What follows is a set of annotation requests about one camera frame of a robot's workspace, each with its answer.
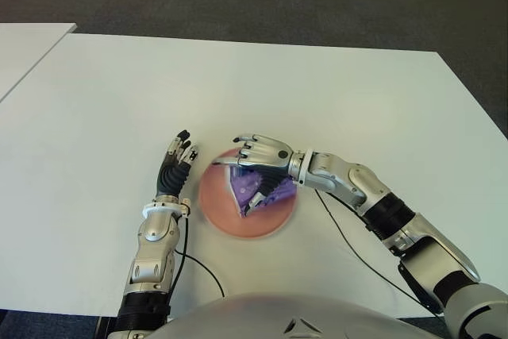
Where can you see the pink round plate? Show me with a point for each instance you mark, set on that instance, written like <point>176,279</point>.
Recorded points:
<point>218,208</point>

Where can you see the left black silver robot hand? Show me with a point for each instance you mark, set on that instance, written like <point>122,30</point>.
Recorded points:
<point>172,178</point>

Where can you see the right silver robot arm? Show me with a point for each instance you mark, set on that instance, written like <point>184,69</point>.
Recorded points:
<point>381,204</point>

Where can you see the metal table leg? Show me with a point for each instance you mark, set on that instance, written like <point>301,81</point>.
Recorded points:
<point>104,328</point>

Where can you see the purple tissue paper pack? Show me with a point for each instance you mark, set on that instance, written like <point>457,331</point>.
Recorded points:
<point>246,188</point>

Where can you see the silver robot torso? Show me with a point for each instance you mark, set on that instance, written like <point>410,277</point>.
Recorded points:
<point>278,317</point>

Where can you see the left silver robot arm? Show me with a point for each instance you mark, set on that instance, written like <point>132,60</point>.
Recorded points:
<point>155,251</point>

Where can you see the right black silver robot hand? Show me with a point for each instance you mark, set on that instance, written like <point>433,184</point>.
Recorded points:
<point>266,154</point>

